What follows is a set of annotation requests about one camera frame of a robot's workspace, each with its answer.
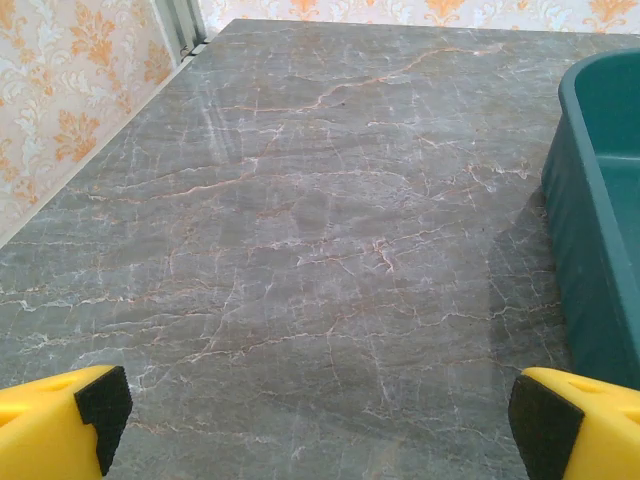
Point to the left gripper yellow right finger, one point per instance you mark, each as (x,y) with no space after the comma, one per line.
(590,430)

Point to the teal plastic container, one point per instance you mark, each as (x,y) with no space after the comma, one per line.
(590,250)

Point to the aluminium frame post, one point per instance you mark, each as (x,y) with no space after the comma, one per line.
(175,25)

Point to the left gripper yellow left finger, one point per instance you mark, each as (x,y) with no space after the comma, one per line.
(40,430)

